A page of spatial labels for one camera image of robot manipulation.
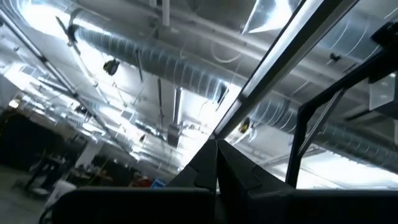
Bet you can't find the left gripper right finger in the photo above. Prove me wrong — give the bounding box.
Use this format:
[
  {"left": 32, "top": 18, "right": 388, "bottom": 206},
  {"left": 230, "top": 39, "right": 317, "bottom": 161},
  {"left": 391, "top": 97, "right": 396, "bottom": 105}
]
[{"left": 216, "top": 138, "right": 398, "bottom": 224}]

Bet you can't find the silver ventilation duct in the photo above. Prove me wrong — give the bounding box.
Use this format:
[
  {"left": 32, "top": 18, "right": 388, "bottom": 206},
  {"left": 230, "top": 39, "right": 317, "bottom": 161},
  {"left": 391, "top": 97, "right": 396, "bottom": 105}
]
[
  {"left": 248, "top": 98, "right": 398, "bottom": 175},
  {"left": 71, "top": 24, "right": 231, "bottom": 105}
]

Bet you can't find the blue sign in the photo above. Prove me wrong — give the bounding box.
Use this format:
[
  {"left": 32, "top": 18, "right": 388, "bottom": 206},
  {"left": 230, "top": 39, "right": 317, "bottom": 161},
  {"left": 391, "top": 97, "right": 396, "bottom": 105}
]
[{"left": 150, "top": 177, "right": 167, "bottom": 190}]

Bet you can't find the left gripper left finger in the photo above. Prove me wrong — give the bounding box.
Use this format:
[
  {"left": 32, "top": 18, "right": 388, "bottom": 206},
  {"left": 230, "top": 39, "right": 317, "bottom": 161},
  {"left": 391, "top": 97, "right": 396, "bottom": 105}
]
[{"left": 51, "top": 138, "right": 219, "bottom": 224}]

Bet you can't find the long ceiling pipe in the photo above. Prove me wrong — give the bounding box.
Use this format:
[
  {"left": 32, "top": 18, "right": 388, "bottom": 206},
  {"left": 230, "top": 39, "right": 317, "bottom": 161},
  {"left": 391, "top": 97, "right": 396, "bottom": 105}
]
[{"left": 0, "top": 9, "right": 133, "bottom": 152}]

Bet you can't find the yellow black cord reel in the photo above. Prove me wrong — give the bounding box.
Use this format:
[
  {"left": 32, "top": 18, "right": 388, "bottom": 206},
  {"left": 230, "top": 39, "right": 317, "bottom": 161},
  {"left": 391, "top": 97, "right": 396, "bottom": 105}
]
[
  {"left": 239, "top": 117, "right": 251, "bottom": 134},
  {"left": 103, "top": 58, "right": 121, "bottom": 77}
]

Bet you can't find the overhead aluminium beam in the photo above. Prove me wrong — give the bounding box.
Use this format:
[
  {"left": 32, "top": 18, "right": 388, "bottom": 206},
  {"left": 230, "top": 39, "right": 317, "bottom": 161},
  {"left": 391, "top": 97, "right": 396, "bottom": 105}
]
[{"left": 212, "top": 0, "right": 362, "bottom": 140}]

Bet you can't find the black metal table frame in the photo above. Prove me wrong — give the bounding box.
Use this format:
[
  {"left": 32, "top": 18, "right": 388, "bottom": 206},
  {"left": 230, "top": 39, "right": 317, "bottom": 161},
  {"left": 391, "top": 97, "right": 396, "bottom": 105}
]
[{"left": 285, "top": 21, "right": 398, "bottom": 189}]

